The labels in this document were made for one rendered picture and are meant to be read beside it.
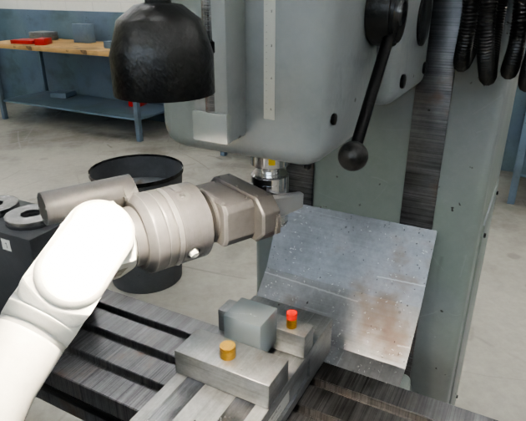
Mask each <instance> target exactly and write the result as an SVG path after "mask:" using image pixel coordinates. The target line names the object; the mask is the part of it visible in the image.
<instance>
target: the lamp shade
mask: <svg viewBox="0 0 526 421"><path fill-rule="evenodd" d="M109 64H110V72H111V79H112V86H113V94H114V97H115V98H116V99H120V100H124V101H129V102H136V103H153V104H158V103H177V102H185V101H191V100H197V99H203V98H207V97H210V96H211V95H213V94H214V93H215V67H214V52H213V49H212V47H211V45H210V40H209V38H208V35H207V32H206V30H205V26H204V24H203V21H202V19H201V18H200V17H198V16H197V15H196V14H194V13H193V12H192V11H190V10H189V9H188V8H187V7H186V6H184V5H183V4H179V3H172V2H171V0H144V3H139V4H134V5H133V6H132V7H131V8H129V9H128V10H127V11H126V12H125V13H123V14H122V15H121V16H120V17H119V18H117V19H116V21H115V25H114V33H113V37H112V42H111V46H110V50H109Z"/></svg>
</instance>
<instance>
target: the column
mask: <svg viewBox="0 0 526 421"><path fill-rule="evenodd" d="M513 2H514V0H509V3H508V6H507V7H508V8H507V10H508V11H507V12H506V13H507V14H505V15H506V17H505V20H504V22H505V23H504V25H503V33H502V35H503V36H502V37H501V38H502V39H501V44H500V45H501V47H500V54H499V61H498V75H497V78H496V80H495V82H494V84H491V85H489V86H487V85H483V84H482V83H481V82H480V81H479V78H478V63H477V54H476V56H475V58H474V60H473V62H472V64H471V66H470V68H469V69H467V70H466V71H464V72H458V71H457V70H456V69H454V67H453V56H454V51H455V48H456V47H455V46H456V43H457V38H458V32H459V31H458V30H459V26H460V23H461V22H460V20H461V18H460V17H462V15H461V13H462V10H463V9H462V7H463V0H433V4H432V16H431V23H430V30H429V37H428V45H427V57H426V62H427V72H426V73H425V74H424V75H423V78H422V80H421V82H420V83H418V84H417V85H415V86H414V87H413V88H411V89H409V90H408V91H407V92H406V93H405V94H403V95H401V96H400V97H399V98H397V99H395V100H394V101H392V102H391V103H390V104H383V105H379V104H375V105H374V108H373V111H372V116H371V119H370V122H369V125H368V128H367V133H366V136H365V139H364V142H363V145H364V146H365V147H366V148H367V152H368V161H367V163H366V165H365V166H364V167H363V168H362V169H360V170H357V171H349V170H345V169H344V168H342V167H341V165H340V164H339V161H338V157H337V156H338V151H339V149H340V148H341V147H342V146H343V145H344V144H345V143H346V142H349V141H352V137H351V138H350V139H348V140H347V141H346V142H344V143H343V144H342V145H340V146H338V147H337V148H336V149H334V150H333V151H332V152H331V153H330V154H328V155H326V156H325V157H324V158H322V159H321V160H319V161H317V162H315V163H312V164H311V169H310V170H305V169H304V167H303V165H298V164H293V163H290V164H289V165H288V166H287V167H285V168H283V169H284V170H286V171H287V172H288V173H289V190H288V193H290V192H297V191H300V192H301V193H303V194H304V195H303V205H311V206H315V207H320V208H324V209H328V210H329V209H330V210H333V211H340V212H345V213H349V214H353V215H358V216H365V217H370V218H374V219H378V220H383V221H390V222H395V223H399V224H403V225H408V226H415V227H420V228H424V229H429V230H433V231H437V235H436V240H435V244H434V247H433V252H432V259H431V263H430V267H429V271H428V275H427V283H426V286H425V291H424V295H423V299H422V306H421V310H420V313H419V317H418V320H417V326H416V330H415V333H414V337H413V340H412V346H411V349H410V353H409V356H408V360H407V366H406V369H405V372H404V374H406V375H407V376H408V377H409V378H410V379H411V385H412V391H413V392H414V393H419V394H421V395H424V396H427V397H429V398H434V399H436V400H438V401H441V402H444V403H448V404H451V405H453V406H454V405H455V402H456V398H458V395H457V393H458V385H459V381H460V377H461V372H462V368H463V360H464V356H465V352H466V347H467V343H468V334H469V330H470V326H471V321H472V317H473V309H474V305H475V301H476V296H477V292H478V284H479V279H480V275H481V270H482V266H483V258H484V254H485V250H486V245H487V241H488V233H489V229H490V225H491V220H492V215H493V208H494V203H495V199H496V195H498V191H497V190H498V183H499V175H500V170H501V166H502V162H503V153H504V149H505V145H506V140H507V136H508V128H509V124H510V120H511V115H512V111H513V102H514V98H515V94H516V89H517V85H518V76H519V71H520V70H519V71H518V74H517V75H516V77H515V78H513V79H504V78H503V77H502V76H501V73H500V69H501V66H502V63H503V58H504V55H505V54H506V53H505V52H506V49H507V46H508V40H509V36H510V34H509V33H511V32H510V31H509V30H510V29H511V28H510V27H511V26H512V25H511V24H510V23H511V22H512V21H511V20H512V18H511V17H512V16H513V14H512V12H513V11H512V10H513ZM272 239H273V236H272V237H269V238H266V239H264V240H261V241H257V242H256V270H257V292H258V291H259V288H260V284H261V281H262V278H263V276H264V274H265V271H266V267H267V262H268V258H269V255H270V250H271V243H272Z"/></svg>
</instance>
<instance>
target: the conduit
mask: <svg viewBox="0 0 526 421"><path fill-rule="evenodd" d="M508 3H509V0H463V7H462V9H463V10H462V13H461V15H462V17H460V18H461V20H460V22H461V23H460V26H459V30H458V31H459V32H458V38H457V43H456V46H455V47H456V48H455V51H454V56H453V67H454V69H456V70H457V71H458V72H464V71H466V70H467V69H469V68H470V66H471V64H472V62H473V60H474V58H475V56H476V54H477V63H478V78H479V81H480V82H481V83H482V84H483V85H487V86H489V85H491V84H494V82H495V80H496V78H497V75H498V61H499V54H500V47H501V45H500V44H501V39H502V38H501V37H502V36H503V35H502V33H503V25H504V23H505V22H504V20H505V17H506V15H505V14H507V13H506V12H507V11H508V10H507V8H508V7H507V6H508ZM512 11H513V12H512V14H513V16H512V17H511V18H512V20H511V21H512V22H511V23H510V24H511V25H512V26H511V27H510V28H511V29H510V30H509V31H510V32H511V33H509V34H510V36H509V40H508V46H507V49H506V52H505V53H506V54H505V55H504V58H503V63H502V66H501V69H500V73H501V76H502V77H503V78H504V79H513V78H515V77H516V75H517V74H518V71H519V70H520V71H519V76H518V87H519V89H520V90H522V91H523V92H526V50H525V49H526V48H525V47H526V0H514V2H513V10H512ZM524 52H525V53H524ZM520 67H521V68H520Z"/></svg>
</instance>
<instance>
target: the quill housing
mask: <svg viewBox="0 0 526 421"><path fill-rule="evenodd" d="M366 1H367V0H245V118H246V133H245V135H244V136H242V137H240V138H239V139H236V140H234V141H232V142H231V143H230V144H228V145H223V144H216V143H211V142H205V141H200V140H195V139H194V131H193V116H192V112H193V110H195V101H194V100H191V101H185V102H177V103H164V118H165V124H166V129H167V131H168V132H169V135H170V137H171V138H172V139H174V140H175V141H176V142H178V143H180V144H182V145H186V146H191V147H196V148H201V149H207V150H216V151H222V152H227V153H232V154H238V155H247V156H252V157H257V158H263V159H268V160H278V161H283V162H288V163H293V164H298V165H309V164H312V163H315V162H317V161H319V160H321V159H322V158H324V157H325V156H326V155H328V154H330V153H331V152H332V151H333V150H334V149H336V148H337V147H338V146H340V145H342V144H343V143H344V142H346V141H347V140H348V139H350V138H351V137H352V136H353V133H354V130H355V128H356V124H357V120H358V117H359V114H360V111H361V108H362V103H363V100H364V98H365V94H366V91H367V86H368V84H369V81H370V78H371V75H372V70H373V67H374V64H375V62H376V56H377V46H373V45H371V44H370V42H369V41H368V40H367V36H366V33H365V24H364V17H365V6H366Z"/></svg>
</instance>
